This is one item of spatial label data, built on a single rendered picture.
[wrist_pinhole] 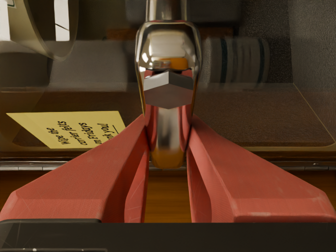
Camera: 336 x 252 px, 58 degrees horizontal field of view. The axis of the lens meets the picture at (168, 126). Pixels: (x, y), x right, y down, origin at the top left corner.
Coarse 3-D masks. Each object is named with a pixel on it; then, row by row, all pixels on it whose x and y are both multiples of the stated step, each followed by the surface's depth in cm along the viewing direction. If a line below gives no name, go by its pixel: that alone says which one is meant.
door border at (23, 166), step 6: (0, 162) 32; (6, 162) 32; (12, 162) 32; (18, 162) 32; (24, 162) 32; (30, 162) 32; (36, 162) 32; (42, 162) 32; (48, 162) 32; (54, 162) 32; (60, 162) 32; (150, 162) 32; (186, 162) 32; (270, 162) 32; (276, 162) 32; (282, 162) 32; (288, 162) 32; (294, 162) 32; (300, 162) 32; (306, 162) 32; (312, 162) 32; (318, 162) 32; (324, 162) 32; (330, 162) 32; (18, 168) 33; (24, 168) 33; (30, 168) 33; (36, 168) 33; (42, 168) 33; (168, 168) 33; (174, 168) 33; (180, 168) 33; (306, 168) 33; (312, 168) 33; (318, 168) 33; (324, 168) 33
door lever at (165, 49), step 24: (168, 0) 8; (144, 24) 7; (168, 24) 7; (192, 24) 7; (144, 48) 7; (168, 48) 7; (192, 48) 7; (144, 72) 7; (168, 72) 7; (192, 72) 7; (144, 96) 7; (168, 96) 7; (192, 96) 8; (144, 120) 10; (168, 120) 9; (168, 144) 11
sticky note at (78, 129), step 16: (32, 112) 20; (48, 112) 20; (64, 112) 20; (80, 112) 20; (96, 112) 20; (112, 112) 20; (32, 128) 23; (48, 128) 23; (64, 128) 23; (80, 128) 23; (96, 128) 23; (112, 128) 23; (48, 144) 26; (64, 144) 26; (80, 144) 26; (96, 144) 26
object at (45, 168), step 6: (0, 168) 33; (6, 168) 33; (12, 168) 33; (48, 168) 33; (54, 168) 33; (150, 168) 33; (156, 168) 33; (186, 168) 33; (282, 168) 33; (288, 168) 33; (294, 168) 33; (300, 168) 33; (330, 168) 33
